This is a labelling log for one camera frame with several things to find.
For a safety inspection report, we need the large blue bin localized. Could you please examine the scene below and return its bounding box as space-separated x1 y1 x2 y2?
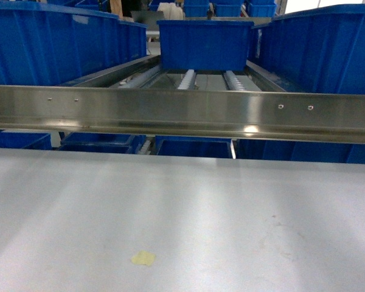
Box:
0 2 147 86
248 4 365 94

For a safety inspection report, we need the large blue bin right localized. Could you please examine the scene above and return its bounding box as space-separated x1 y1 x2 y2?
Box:
248 4 365 94

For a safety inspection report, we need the stainless steel shelf rail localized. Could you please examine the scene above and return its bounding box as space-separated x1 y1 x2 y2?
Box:
0 85 365 144

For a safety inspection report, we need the blue bin centre back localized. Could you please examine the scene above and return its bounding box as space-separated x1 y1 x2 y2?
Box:
157 20 254 71

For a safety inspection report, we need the white roller track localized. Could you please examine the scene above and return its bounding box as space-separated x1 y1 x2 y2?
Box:
177 69 196 90

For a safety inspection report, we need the large blue bin left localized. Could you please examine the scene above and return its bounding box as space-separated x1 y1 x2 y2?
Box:
0 2 147 86

